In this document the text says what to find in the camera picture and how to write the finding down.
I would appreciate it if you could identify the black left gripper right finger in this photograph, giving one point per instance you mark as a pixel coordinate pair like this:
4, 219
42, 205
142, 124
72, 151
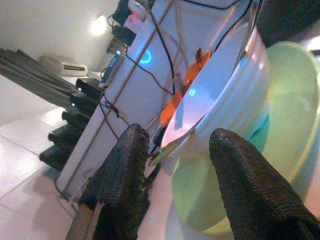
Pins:
250, 195

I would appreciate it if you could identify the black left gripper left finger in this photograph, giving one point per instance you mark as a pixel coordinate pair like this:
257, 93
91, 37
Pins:
120, 175

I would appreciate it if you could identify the wooden chopstick green end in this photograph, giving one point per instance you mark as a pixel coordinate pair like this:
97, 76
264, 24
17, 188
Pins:
170, 150

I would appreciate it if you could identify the light green plate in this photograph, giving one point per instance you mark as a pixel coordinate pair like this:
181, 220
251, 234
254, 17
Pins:
287, 112

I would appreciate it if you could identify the white ceramic bowl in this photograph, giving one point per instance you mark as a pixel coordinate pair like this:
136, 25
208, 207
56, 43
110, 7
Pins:
237, 100

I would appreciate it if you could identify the black battery charger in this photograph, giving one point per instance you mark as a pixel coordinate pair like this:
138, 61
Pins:
83, 102
65, 136
75, 120
90, 87
55, 157

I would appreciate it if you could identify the orange bowl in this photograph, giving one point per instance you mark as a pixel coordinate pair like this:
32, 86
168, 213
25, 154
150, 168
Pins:
172, 105

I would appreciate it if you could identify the blue and white device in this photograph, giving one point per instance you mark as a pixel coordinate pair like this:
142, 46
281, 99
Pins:
112, 67

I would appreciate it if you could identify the silver metal fork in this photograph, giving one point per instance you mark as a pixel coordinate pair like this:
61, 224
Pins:
178, 80

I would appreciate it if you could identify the white air conditioner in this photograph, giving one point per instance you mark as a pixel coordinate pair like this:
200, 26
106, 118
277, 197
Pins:
72, 67

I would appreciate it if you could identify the dark curtain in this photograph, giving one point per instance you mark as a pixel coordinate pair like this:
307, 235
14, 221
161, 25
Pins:
30, 72

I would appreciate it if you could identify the black power adapter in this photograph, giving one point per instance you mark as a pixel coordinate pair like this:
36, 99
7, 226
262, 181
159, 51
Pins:
123, 35

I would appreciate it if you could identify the round ceiling light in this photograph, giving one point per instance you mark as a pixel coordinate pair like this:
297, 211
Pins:
98, 25

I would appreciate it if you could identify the white power strip red light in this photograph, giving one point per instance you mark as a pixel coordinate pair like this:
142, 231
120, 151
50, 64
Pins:
135, 21

